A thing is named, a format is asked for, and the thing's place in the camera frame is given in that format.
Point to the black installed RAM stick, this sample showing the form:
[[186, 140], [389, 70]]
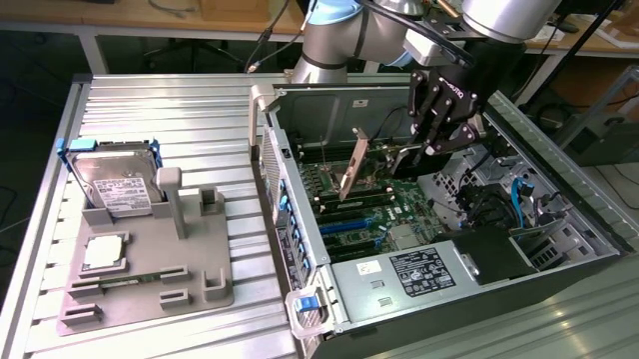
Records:
[[365, 202]]

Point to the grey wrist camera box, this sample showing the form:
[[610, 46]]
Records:
[[419, 48]]

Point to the CPU socket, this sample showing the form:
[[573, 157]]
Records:
[[333, 179]]

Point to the graphics card with black fan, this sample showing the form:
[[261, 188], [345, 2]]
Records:
[[414, 168]]

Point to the blue expansion slot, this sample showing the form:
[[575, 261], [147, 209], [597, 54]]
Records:
[[345, 226]]

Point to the green motherboard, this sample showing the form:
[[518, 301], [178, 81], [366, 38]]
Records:
[[405, 202]]

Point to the thin metal locking lever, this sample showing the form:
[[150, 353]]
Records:
[[326, 153]]

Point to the grey power supply unit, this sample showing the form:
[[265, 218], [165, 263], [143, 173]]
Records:
[[399, 284]]

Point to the dark grey box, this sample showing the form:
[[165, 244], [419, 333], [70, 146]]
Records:
[[609, 142]]

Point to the black tripod pole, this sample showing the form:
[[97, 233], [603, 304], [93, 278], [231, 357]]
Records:
[[570, 48]]

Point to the wooden workbench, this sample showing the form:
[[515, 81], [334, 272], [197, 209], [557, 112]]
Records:
[[125, 22]]

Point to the perforated metal disk bay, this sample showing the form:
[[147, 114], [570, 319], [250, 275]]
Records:
[[465, 168]]

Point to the green RAM stick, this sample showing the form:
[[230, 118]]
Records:
[[133, 279]]

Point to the silver CPU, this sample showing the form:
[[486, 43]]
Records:
[[102, 252]]

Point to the grey plastic parts rack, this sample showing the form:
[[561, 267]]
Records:
[[145, 258]]

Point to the hard disk in blue caddy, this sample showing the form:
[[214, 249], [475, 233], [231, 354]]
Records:
[[115, 179]]

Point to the open black PC case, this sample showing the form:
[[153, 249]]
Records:
[[549, 276]]

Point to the silver chipset heatsink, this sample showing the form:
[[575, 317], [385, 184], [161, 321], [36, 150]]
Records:
[[405, 237]]

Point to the blue case latch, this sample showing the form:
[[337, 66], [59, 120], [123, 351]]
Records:
[[306, 303]]

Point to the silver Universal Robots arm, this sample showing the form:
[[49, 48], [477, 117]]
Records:
[[330, 41]]

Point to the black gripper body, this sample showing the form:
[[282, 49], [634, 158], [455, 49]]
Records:
[[494, 71]]

